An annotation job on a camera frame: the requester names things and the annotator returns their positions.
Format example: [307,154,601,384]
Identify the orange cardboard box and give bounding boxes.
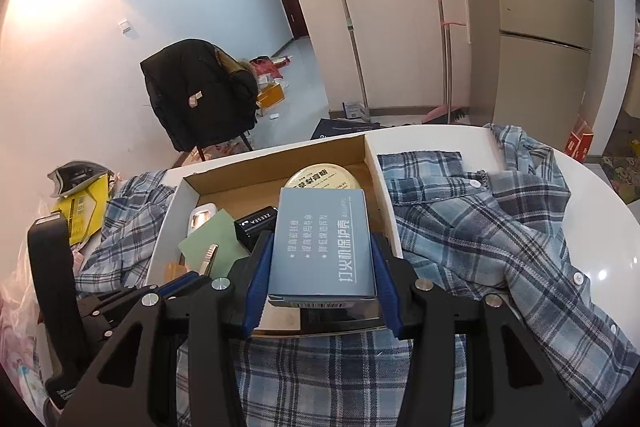
[256,84,287,105]

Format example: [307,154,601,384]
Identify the small black glossy box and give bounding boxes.
[234,207,278,253]

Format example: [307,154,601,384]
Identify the dark flat bag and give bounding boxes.
[310,118,388,141]

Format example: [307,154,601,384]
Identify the yellow package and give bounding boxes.
[52,174,112,253]

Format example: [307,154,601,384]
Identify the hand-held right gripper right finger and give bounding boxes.
[372,234,583,427]

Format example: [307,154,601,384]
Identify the white plastic bag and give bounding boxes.
[0,237,56,408]

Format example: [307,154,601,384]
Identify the blue plaid shirt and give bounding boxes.
[75,123,618,427]

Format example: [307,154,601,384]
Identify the black jacket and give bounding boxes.
[140,38,259,152]

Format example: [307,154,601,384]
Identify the round cream tin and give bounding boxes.
[284,166,361,192]

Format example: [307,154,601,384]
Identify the beige refrigerator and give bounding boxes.
[450,0,597,128]

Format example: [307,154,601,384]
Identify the grey-blue rectangular box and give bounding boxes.
[267,188,377,302]

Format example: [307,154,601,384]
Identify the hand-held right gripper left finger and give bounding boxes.
[59,232,275,427]

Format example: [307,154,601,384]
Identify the shallow cardboard box tray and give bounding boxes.
[145,133,405,338]

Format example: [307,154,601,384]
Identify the dark chair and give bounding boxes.
[194,132,255,162]

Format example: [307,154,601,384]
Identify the patterned floor mat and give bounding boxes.
[600,154,640,202]

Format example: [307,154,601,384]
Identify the red packaging pile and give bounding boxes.
[249,54,292,80]

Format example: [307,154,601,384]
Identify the pink floral mat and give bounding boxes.
[182,141,253,165]

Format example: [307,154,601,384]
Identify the red cardboard box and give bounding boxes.
[565,116,596,160]

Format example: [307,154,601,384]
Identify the pink broom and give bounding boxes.
[420,0,471,125]

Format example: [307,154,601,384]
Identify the grey pouch bag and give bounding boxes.
[47,161,113,198]

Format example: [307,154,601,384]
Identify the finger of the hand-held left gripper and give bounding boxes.
[75,271,211,348]

